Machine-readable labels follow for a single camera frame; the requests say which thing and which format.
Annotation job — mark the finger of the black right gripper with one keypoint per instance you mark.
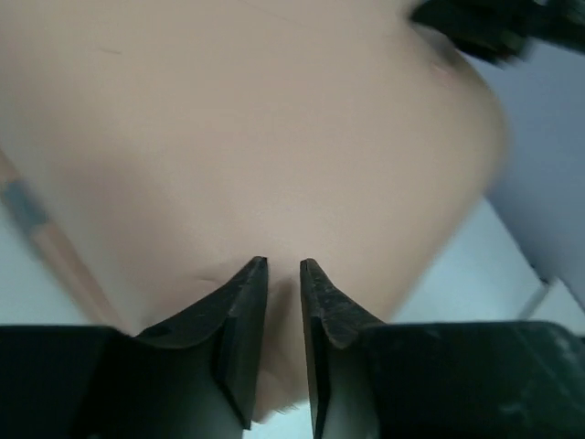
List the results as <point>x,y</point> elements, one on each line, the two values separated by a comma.
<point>502,30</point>

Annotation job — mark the pink hard-shell suitcase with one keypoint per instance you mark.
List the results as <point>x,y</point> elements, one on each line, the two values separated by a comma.
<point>171,141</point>

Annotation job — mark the aluminium table rail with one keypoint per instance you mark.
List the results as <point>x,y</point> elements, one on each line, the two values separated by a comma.
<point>536,299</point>

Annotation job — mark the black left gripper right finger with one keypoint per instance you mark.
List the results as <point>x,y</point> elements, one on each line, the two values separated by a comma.
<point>369,379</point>

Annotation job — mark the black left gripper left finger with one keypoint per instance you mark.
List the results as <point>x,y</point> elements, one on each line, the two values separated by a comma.
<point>193,375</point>

